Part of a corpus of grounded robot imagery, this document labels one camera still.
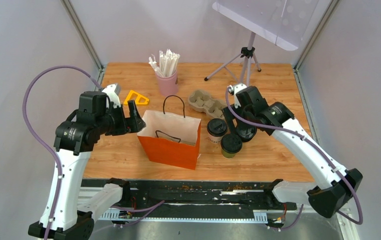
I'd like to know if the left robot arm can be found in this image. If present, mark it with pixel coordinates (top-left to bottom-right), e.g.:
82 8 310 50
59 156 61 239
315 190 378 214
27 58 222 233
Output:
28 91 146 240

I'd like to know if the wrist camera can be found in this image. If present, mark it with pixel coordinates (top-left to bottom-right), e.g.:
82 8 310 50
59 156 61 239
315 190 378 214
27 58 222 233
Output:
102 83 122 108
227 83 248 109

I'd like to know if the black cup lid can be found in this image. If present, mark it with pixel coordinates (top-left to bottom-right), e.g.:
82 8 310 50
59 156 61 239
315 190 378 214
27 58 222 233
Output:
207 118 228 137
220 133 243 154

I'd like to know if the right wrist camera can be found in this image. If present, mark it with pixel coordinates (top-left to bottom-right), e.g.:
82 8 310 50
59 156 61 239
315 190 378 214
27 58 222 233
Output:
227 83 248 109

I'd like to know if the pulp cup carrier tray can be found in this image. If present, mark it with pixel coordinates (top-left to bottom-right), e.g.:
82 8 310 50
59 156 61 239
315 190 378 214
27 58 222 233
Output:
188 89 227 120

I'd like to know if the yellow triangular plastic piece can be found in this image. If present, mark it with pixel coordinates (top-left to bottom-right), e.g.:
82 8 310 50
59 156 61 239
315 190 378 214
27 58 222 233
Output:
123 90 150 106

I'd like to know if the wrapped straws bundle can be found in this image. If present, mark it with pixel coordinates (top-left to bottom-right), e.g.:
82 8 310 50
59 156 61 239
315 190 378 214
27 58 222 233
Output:
148 49 181 78

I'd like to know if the pink straw holder cup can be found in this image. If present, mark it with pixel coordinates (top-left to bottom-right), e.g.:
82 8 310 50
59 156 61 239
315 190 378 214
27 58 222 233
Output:
155 71 179 97

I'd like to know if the grey tripod stand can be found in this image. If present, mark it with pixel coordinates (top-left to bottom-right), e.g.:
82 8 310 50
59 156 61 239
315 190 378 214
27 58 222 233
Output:
204 31 262 85

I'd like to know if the white board on tripod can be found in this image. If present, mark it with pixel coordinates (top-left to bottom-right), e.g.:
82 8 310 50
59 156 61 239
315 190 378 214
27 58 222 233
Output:
212 0 318 52

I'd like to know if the green paper cup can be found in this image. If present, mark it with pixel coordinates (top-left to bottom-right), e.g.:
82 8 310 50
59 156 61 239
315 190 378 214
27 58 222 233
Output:
221 149 240 159

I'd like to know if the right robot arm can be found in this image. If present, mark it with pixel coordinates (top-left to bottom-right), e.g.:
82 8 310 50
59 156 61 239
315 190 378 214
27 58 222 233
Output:
225 83 363 225

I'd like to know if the orange paper bag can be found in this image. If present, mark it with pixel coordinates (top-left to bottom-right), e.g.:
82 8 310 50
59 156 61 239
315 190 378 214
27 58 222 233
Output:
137 95 202 170

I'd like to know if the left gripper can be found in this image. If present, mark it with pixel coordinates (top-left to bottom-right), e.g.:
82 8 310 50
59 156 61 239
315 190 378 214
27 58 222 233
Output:
96 99 147 136

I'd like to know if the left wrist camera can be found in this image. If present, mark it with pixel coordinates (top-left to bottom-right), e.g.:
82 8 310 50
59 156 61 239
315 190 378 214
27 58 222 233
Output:
102 83 122 108

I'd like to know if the stack of black lids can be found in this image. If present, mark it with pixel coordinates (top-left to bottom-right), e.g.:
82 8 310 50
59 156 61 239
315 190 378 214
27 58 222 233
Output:
235 124 258 143

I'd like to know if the white paper cup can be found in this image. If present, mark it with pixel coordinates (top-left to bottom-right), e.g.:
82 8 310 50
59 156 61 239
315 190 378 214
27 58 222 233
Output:
208 133 225 143

